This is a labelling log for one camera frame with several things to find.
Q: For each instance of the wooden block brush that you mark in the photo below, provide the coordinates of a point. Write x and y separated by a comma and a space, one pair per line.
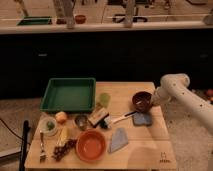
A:
97, 116

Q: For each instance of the black white dish brush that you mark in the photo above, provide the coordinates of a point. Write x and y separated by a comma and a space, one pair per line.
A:
108, 121

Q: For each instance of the background green tray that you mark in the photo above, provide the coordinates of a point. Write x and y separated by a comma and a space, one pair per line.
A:
42, 20

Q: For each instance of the blue sponge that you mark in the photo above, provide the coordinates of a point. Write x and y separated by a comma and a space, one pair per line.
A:
140, 119

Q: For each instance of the yellow banana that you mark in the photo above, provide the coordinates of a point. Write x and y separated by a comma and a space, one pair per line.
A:
63, 137

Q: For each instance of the green cup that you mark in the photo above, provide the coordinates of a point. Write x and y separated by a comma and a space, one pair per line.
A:
104, 99

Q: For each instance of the black stand pole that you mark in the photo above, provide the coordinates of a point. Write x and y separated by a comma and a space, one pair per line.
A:
24, 143

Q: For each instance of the dark brown bowl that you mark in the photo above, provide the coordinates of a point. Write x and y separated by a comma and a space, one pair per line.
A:
142, 101

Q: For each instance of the small metal cup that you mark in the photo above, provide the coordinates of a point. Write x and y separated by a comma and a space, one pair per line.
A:
81, 122

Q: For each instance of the green plastic tray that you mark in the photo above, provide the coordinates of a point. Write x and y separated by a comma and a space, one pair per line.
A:
72, 95

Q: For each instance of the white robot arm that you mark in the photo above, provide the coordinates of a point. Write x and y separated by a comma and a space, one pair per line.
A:
176, 85

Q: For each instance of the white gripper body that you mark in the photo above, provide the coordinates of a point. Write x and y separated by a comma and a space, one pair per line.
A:
160, 96

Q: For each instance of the metal fork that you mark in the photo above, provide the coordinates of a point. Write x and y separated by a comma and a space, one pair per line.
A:
42, 150

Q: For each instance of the blue grey cloth wedge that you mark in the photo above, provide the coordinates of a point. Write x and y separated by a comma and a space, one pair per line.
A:
119, 139

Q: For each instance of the background orange bowl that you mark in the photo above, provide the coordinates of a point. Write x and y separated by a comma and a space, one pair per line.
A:
80, 19

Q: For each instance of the purple grapes bunch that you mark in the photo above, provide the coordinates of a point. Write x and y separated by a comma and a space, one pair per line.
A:
60, 151

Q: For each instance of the orange fruit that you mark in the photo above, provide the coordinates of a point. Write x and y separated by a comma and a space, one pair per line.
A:
61, 117

